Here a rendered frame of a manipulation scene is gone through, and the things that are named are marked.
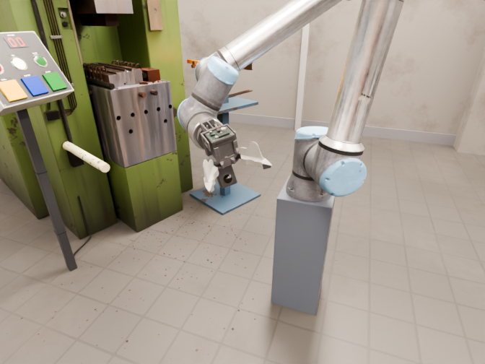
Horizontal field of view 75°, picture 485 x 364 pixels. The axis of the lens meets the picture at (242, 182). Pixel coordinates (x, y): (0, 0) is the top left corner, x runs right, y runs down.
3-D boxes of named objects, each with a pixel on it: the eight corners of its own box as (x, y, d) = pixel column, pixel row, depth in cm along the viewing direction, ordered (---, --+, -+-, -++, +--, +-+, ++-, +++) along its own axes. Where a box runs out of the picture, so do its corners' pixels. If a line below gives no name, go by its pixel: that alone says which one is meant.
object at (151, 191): (183, 209, 231) (177, 150, 209) (137, 233, 206) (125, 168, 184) (141, 185, 264) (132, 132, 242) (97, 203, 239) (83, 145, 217)
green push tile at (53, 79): (67, 87, 139) (56, 71, 137) (54, 90, 133) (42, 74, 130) (65, 88, 140) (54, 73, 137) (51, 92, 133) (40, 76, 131)
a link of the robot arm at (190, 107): (185, 89, 91) (169, 119, 94) (198, 104, 81) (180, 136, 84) (211, 102, 96) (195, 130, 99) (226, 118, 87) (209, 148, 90)
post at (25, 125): (77, 268, 177) (13, 65, 127) (70, 271, 174) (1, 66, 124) (74, 264, 179) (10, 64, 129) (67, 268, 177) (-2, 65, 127)
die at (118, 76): (143, 83, 182) (141, 67, 178) (110, 88, 169) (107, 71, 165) (108, 75, 207) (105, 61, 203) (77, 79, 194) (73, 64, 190)
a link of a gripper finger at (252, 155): (268, 149, 67) (232, 143, 72) (271, 171, 71) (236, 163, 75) (275, 141, 69) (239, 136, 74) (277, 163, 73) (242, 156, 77)
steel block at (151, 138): (177, 150, 209) (169, 81, 188) (124, 167, 184) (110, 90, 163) (132, 131, 242) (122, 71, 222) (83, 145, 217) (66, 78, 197)
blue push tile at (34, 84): (49, 91, 130) (37, 74, 128) (34, 95, 124) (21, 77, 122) (47, 93, 131) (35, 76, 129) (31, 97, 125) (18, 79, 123)
